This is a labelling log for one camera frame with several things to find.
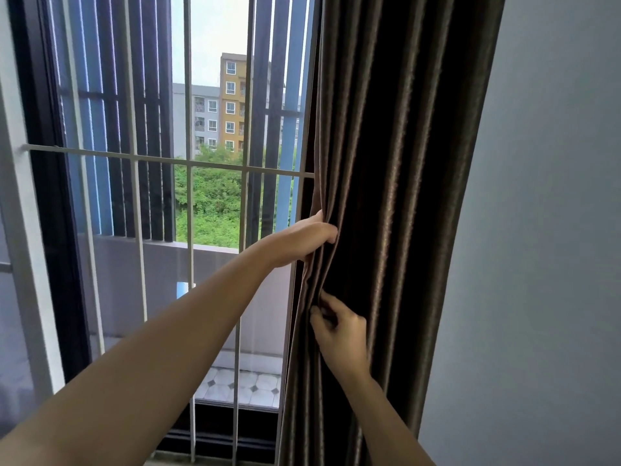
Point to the person's right hand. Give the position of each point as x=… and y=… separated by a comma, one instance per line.
x=342, y=334

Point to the person's left hand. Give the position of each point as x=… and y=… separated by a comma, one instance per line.
x=296, y=240

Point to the person's right thumb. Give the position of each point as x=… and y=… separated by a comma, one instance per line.
x=339, y=304

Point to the person's left thumb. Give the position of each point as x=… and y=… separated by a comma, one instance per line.
x=315, y=216

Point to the dark brown curtain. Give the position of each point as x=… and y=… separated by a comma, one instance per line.
x=388, y=213

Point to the person's right forearm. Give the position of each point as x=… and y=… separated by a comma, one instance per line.
x=383, y=422

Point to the person's left forearm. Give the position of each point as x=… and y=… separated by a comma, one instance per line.
x=145, y=363

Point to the green trees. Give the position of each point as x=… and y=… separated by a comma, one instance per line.
x=213, y=198

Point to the white metal window grille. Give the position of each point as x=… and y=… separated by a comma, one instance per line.
x=189, y=164

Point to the yellow apartment building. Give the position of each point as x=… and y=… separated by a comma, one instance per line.
x=233, y=101

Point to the grey apartment building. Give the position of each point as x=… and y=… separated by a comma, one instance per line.
x=201, y=118

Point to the blue and black vertical louvers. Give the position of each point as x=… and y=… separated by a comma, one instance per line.
x=121, y=116

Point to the grey balcony parapet wall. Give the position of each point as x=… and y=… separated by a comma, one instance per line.
x=160, y=296

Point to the black window frame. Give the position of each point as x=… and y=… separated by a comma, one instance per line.
x=53, y=189

